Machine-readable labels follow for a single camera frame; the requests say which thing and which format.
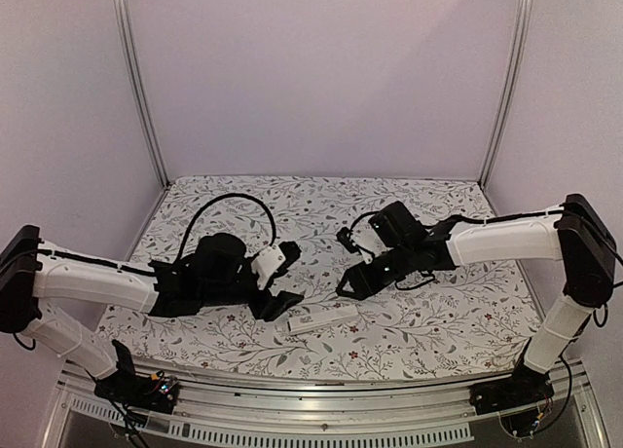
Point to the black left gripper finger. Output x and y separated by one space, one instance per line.
268 301
292 300

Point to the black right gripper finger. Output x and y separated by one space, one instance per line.
343 289
356 275

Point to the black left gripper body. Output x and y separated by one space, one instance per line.
257 308

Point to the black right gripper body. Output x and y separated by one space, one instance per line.
398 269

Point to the white remote control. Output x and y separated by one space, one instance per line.
318 320

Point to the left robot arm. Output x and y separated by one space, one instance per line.
218 273

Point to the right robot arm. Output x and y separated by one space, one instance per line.
571 232

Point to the floral patterned table mat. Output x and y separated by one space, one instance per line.
472 320

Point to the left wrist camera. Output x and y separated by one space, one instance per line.
273 261

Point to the aluminium front rail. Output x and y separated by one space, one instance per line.
222 409

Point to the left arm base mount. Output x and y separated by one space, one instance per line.
157 392

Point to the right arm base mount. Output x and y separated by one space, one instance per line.
525 394

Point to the right aluminium post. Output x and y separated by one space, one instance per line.
518 44

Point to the aluminium post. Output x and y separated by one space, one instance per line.
518 44
129 50

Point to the left aluminium post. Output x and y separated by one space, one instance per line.
129 50

